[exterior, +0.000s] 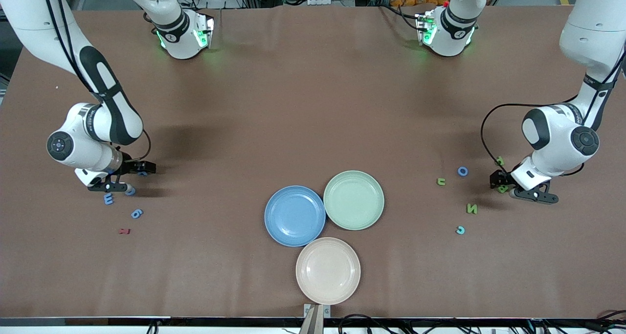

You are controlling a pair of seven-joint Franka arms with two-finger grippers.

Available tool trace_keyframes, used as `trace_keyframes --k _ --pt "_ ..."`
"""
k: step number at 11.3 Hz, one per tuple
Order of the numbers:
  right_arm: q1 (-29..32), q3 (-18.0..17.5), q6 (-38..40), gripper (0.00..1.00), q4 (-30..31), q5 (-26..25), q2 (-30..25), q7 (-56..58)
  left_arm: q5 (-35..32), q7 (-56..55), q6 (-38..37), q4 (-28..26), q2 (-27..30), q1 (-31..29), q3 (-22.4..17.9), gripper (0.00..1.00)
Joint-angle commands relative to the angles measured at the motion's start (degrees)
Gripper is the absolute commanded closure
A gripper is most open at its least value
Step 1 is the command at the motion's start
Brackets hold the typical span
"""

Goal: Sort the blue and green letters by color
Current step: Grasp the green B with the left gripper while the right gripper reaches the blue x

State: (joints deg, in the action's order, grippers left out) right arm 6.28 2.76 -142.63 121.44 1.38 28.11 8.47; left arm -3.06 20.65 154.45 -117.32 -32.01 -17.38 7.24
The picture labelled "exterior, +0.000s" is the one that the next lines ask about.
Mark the blue foam letter G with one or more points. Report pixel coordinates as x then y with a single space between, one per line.
126 191

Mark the green foam letter B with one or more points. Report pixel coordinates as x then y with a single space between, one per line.
503 189

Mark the blue foam number 6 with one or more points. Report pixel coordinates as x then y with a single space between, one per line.
137 214

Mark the green foam letter N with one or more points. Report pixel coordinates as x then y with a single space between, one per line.
471 208

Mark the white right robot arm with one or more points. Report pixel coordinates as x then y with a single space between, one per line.
29 26

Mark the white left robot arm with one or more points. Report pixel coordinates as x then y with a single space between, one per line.
552 128

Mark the blue foam letter E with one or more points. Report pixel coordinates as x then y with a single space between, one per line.
106 198

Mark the blue foam letter O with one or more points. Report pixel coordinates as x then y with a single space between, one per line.
458 171

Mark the teal foam letter C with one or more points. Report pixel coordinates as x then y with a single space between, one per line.
463 231

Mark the green plate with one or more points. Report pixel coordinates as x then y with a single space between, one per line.
353 200

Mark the blue plate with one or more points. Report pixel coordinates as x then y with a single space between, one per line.
295 216

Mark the beige plate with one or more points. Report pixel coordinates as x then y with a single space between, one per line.
327 270

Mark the long white power strip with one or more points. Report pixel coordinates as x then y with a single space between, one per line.
318 1

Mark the black table edge rail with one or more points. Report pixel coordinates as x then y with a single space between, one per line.
195 321

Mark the metal table bracket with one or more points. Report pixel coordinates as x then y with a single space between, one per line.
317 319

